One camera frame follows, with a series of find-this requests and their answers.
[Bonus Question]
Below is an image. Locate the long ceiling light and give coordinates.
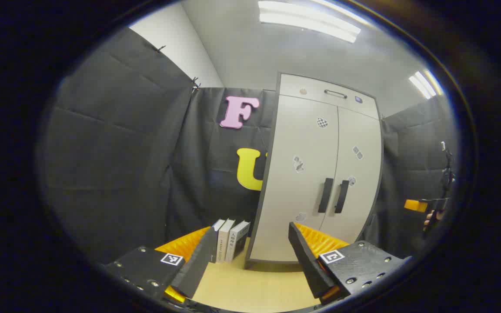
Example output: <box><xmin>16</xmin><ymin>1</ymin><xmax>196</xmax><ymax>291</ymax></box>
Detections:
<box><xmin>258</xmin><ymin>0</ymin><xmax>361</xmax><ymax>43</ymax></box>
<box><xmin>408</xmin><ymin>70</ymin><xmax>444</xmax><ymax>100</ymax></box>

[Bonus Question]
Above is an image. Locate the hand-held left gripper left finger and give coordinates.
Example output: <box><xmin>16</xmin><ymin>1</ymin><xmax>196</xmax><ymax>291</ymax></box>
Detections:
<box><xmin>103</xmin><ymin>226</ymin><xmax>217</xmax><ymax>303</ymax></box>

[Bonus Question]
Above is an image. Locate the black door handle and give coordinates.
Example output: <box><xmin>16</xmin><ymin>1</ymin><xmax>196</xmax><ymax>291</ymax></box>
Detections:
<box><xmin>334</xmin><ymin>180</ymin><xmax>350</xmax><ymax>214</ymax></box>
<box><xmin>318</xmin><ymin>178</ymin><xmax>334</xmax><ymax>213</ymax></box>

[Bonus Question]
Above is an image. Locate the black backdrop cloth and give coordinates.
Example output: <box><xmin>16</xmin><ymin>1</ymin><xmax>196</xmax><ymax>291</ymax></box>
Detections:
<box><xmin>37</xmin><ymin>27</ymin><xmax>460</xmax><ymax>266</ymax></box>

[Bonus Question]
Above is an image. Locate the grey double-door shoe cabinet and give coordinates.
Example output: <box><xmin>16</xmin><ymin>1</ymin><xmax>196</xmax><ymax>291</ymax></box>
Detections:
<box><xmin>245</xmin><ymin>72</ymin><xmax>384</xmax><ymax>270</ymax></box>

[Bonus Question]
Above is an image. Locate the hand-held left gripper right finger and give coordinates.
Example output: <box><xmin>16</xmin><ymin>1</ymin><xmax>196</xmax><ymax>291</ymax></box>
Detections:
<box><xmin>288</xmin><ymin>222</ymin><xmax>407</xmax><ymax>305</ymax></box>

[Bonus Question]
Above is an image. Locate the grey cabinet drawer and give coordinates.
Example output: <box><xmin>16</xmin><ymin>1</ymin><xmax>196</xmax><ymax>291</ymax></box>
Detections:
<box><xmin>279</xmin><ymin>74</ymin><xmax>379</xmax><ymax>120</ymax></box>

